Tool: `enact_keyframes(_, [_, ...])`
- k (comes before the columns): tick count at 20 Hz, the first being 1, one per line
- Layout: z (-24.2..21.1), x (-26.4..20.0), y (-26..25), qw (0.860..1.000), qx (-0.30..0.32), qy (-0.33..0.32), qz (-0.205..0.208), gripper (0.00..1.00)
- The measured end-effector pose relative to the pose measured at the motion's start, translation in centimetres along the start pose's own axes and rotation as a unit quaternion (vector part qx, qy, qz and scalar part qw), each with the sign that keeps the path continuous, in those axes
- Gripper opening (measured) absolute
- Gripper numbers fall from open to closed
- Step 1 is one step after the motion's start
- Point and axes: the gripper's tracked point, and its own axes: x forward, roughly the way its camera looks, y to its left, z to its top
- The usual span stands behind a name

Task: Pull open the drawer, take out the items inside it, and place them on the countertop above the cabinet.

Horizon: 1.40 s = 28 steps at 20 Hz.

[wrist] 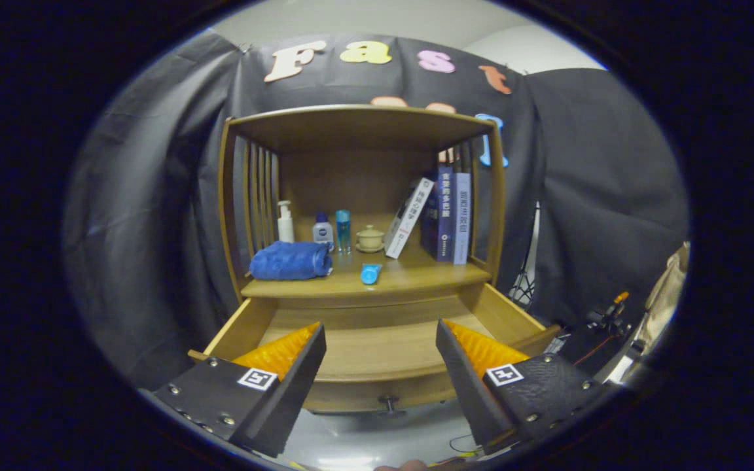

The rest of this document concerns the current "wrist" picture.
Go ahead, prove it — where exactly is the white pump bottle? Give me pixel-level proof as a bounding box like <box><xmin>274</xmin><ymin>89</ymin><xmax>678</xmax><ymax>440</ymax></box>
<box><xmin>277</xmin><ymin>200</ymin><xmax>295</xmax><ymax>244</ymax></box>

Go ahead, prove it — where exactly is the black device with orange part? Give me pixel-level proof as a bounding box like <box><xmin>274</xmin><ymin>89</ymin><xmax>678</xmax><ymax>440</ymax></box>
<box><xmin>560</xmin><ymin>291</ymin><xmax>639</xmax><ymax>380</ymax></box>

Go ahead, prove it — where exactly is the wooden drawer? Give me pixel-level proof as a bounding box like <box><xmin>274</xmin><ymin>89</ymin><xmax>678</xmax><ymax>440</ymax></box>
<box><xmin>187</xmin><ymin>283</ymin><xmax>561</xmax><ymax>417</ymax></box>

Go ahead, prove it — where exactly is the clear blue bottle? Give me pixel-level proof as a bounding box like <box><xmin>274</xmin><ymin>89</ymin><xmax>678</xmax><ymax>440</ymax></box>
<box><xmin>336</xmin><ymin>209</ymin><xmax>352</xmax><ymax>254</ymax></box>

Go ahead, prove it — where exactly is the white bottle with blue cap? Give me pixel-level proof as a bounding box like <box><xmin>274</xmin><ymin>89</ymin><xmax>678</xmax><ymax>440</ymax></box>
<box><xmin>312</xmin><ymin>211</ymin><xmax>335</xmax><ymax>253</ymax></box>

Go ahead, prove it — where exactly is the dark blue book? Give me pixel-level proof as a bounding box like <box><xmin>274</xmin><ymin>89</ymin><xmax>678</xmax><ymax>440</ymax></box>
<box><xmin>420</xmin><ymin>165</ymin><xmax>455</xmax><ymax>262</ymax></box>

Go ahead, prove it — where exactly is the black tripod stand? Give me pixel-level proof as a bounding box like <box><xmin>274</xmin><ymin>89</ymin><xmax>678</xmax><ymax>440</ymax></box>
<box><xmin>508</xmin><ymin>203</ymin><xmax>541</xmax><ymax>308</ymax></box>

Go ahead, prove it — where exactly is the light purple book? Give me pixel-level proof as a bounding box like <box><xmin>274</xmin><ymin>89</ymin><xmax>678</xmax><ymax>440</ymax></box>
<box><xmin>452</xmin><ymin>172</ymin><xmax>473</xmax><ymax>265</ymax></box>

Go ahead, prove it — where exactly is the folded blue towel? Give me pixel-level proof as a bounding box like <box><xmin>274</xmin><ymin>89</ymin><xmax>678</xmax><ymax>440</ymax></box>
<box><xmin>249</xmin><ymin>241</ymin><xmax>334</xmax><ymax>281</ymax></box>

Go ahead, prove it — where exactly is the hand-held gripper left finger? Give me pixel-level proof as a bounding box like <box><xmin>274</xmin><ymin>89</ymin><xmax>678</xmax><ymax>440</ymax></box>
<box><xmin>145</xmin><ymin>322</ymin><xmax>327</xmax><ymax>457</ymax></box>

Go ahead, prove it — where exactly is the wooden cabinet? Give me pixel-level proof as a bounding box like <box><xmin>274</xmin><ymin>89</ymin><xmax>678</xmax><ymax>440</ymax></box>
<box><xmin>218</xmin><ymin>105</ymin><xmax>507</xmax><ymax>308</ymax></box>

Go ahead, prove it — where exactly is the beige cloth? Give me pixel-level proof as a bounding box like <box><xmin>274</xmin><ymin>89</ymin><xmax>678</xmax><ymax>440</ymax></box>
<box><xmin>636</xmin><ymin>242</ymin><xmax>690</xmax><ymax>357</ymax></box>

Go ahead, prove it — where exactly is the beige lidded teacup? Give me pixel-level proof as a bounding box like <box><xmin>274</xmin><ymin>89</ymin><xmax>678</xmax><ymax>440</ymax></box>
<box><xmin>356</xmin><ymin>224</ymin><xmax>386</xmax><ymax>253</ymax></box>

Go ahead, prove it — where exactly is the black backdrop cloth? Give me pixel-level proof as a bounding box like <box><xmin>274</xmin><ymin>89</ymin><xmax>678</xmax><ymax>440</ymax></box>
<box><xmin>63</xmin><ymin>31</ymin><xmax>691</xmax><ymax>393</ymax></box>

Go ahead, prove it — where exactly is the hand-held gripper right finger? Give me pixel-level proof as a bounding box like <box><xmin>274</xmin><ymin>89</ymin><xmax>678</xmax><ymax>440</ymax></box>
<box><xmin>436</xmin><ymin>319</ymin><xmax>613</xmax><ymax>453</ymax></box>

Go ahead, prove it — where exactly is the wooden countertop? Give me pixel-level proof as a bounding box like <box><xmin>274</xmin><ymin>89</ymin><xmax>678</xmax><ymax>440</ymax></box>
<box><xmin>241</xmin><ymin>245</ymin><xmax>492</xmax><ymax>300</ymax></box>

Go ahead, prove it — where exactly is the white book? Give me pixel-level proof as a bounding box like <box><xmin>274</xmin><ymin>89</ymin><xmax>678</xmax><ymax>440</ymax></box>
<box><xmin>384</xmin><ymin>177</ymin><xmax>435</xmax><ymax>259</ymax></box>

